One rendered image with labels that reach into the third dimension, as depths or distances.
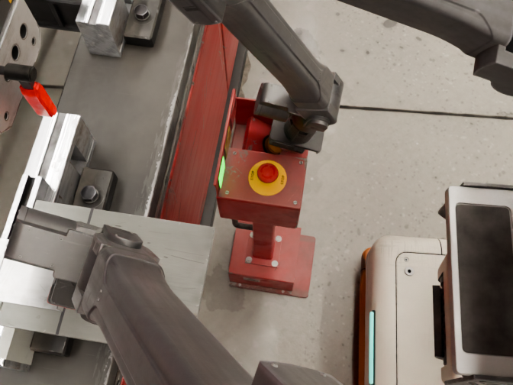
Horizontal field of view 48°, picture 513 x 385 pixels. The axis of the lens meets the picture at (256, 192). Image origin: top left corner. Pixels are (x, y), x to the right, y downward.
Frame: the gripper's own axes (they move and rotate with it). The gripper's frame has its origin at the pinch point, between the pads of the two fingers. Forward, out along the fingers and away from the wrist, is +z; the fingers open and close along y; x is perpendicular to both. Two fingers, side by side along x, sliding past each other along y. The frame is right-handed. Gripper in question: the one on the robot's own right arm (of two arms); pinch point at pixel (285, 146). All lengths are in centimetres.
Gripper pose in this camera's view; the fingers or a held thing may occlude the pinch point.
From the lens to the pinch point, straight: 118.0
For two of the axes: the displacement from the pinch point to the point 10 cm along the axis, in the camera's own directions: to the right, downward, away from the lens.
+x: -1.9, 9.3, -3.1
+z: -2.1, 2.7, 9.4
